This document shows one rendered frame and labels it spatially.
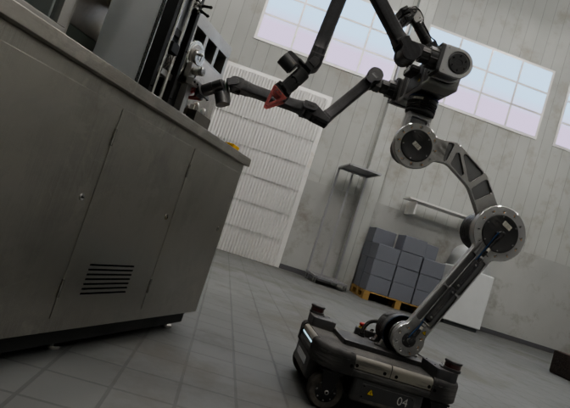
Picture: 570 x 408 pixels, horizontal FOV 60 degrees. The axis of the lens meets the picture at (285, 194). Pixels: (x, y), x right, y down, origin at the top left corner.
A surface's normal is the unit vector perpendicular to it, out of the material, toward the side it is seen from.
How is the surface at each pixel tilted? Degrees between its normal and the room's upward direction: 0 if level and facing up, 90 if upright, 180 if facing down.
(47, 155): 90
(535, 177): 90
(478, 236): 90
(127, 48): 90
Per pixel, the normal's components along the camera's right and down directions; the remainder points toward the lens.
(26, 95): 0.91, 0.27
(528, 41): 0.12, -0.04
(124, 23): -0.28, -0.16
